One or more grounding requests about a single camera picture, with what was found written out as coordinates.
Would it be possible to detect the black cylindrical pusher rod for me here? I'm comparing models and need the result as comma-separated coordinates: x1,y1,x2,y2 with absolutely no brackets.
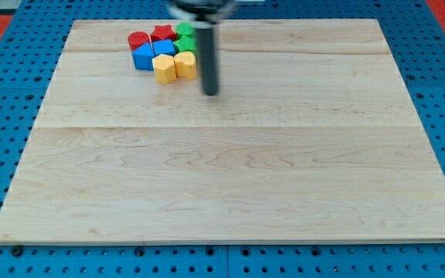
195,22,219,96

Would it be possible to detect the green star block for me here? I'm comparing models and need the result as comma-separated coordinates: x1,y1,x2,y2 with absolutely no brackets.
173,36,198,56

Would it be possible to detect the yellow heart block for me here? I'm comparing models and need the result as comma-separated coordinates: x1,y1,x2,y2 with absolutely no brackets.
174,52,198,80

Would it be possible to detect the green cylinder block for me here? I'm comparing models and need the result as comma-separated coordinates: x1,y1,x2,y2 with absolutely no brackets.
175,22,195,39

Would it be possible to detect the blue triangular block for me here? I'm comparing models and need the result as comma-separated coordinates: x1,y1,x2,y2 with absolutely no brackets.
131,42,155,71

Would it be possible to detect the yellow hexagon block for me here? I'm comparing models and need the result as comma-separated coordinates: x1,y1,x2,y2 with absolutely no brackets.
152,54,177,84

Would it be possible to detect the red cylinder block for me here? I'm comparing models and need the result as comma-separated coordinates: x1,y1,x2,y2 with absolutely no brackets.
127,31,150,52

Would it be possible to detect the light wooden board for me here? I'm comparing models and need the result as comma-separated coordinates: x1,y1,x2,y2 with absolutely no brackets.
0,19,445,246

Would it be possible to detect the blue cube block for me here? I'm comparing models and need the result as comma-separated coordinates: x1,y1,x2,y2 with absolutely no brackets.
152,39,176,56

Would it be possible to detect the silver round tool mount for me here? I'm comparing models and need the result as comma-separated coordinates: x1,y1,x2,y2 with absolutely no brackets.
167,0,236,22

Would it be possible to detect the red star block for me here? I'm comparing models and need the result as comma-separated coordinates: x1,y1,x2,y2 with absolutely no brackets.
150,25,178,42

